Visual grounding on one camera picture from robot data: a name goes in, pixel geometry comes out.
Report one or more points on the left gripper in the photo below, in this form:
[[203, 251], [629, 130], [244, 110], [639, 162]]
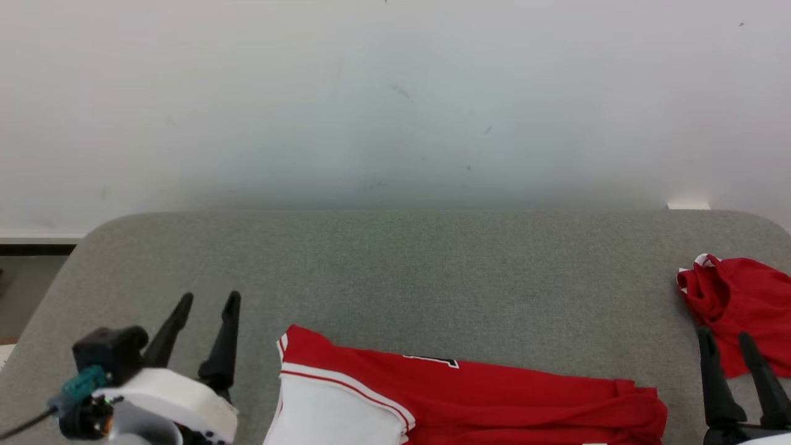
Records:
[[173, 395]]

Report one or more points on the red and white jersey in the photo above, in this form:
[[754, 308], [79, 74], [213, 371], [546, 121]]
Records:
[[494, 395]]

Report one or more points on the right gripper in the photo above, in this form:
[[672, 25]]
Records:
[[741, 436]]

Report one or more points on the red garment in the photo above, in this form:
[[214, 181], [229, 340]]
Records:
[[748, 296]]

